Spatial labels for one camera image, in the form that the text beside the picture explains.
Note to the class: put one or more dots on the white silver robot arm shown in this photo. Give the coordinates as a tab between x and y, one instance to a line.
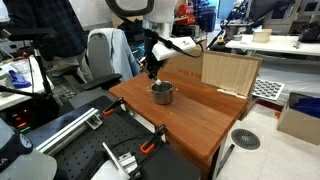
158	18

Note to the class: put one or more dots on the black white marker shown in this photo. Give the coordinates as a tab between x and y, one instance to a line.
157	80

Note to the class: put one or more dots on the brown cardboard box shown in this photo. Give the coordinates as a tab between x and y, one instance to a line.
230	72

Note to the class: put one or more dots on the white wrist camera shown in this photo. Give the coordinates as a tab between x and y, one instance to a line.
167	48

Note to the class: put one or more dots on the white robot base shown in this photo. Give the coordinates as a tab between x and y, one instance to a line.
19	160

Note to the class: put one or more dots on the white background table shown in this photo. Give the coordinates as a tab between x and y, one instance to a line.
276	43

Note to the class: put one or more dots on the orange black clamp near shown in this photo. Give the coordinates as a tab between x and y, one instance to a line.
151	140

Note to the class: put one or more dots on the aluminium rail short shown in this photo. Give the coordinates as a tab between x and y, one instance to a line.
124	167

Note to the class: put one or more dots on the aluminium rail long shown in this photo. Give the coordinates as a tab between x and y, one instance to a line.
88	120

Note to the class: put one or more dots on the black office chair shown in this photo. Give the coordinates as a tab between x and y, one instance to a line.
88	91

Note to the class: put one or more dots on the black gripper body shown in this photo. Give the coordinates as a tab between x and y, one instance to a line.
151	63

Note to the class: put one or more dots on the orange black clamp far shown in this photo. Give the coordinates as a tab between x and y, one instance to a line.
110	109

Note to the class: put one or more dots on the light blue jacket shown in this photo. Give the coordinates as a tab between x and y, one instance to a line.
121	55

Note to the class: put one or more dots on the cardboard box blue contents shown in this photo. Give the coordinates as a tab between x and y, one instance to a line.
300	118

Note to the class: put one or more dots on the orange black clamp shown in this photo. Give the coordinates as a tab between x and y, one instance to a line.
110	109
151	140

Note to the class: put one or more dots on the person in dark shirt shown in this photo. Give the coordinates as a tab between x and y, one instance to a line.
69	45

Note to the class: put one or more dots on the black perforated breadboard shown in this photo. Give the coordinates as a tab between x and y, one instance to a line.
119	131

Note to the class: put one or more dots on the small steel pot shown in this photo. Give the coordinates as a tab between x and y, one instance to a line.
163	93

